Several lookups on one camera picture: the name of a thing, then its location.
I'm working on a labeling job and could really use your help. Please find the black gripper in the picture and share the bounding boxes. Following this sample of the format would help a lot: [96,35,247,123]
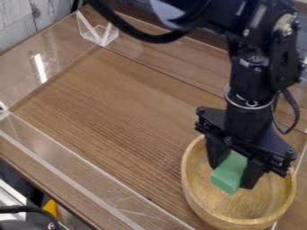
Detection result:
[195,105,298,190]

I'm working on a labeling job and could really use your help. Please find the green rectangular block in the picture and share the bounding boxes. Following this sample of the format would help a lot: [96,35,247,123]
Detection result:
[211,151,247,195]

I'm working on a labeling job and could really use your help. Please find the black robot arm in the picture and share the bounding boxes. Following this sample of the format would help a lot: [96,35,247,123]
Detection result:
[150,0,304,189]

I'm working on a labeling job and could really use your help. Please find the brown wooden bowl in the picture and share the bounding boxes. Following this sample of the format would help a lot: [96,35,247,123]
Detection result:
[182,135,296,230]

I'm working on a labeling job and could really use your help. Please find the yellow black device lower left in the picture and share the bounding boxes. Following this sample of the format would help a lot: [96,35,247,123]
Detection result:
[23,197,82,230]

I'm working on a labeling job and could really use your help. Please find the clear acrylic enclosure wall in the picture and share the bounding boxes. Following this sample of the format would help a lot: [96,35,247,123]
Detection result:
[0,10,307,230]

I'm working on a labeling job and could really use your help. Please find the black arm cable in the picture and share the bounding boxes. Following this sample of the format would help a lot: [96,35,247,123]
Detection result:
[86,0,208,44]

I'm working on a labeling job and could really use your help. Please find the clear acrylic corner bracket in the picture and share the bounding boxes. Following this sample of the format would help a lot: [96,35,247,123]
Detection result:
[76,12,119,48]

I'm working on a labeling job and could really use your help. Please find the black cable lower left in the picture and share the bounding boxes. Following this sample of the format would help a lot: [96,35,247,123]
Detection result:
[0,204,60,230]

